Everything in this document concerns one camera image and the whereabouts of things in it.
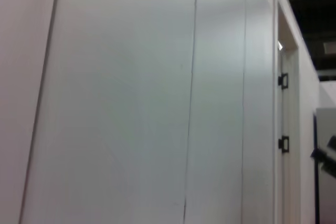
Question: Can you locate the black door hinge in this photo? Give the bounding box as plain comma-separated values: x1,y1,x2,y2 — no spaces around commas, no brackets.
277,72,289,90
278,135,290,154

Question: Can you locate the grey panel with dark edge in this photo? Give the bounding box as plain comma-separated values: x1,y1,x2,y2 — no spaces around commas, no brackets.
312,107,336,224

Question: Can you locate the white door leaf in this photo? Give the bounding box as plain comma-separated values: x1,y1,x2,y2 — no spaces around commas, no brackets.
279,48,300,224

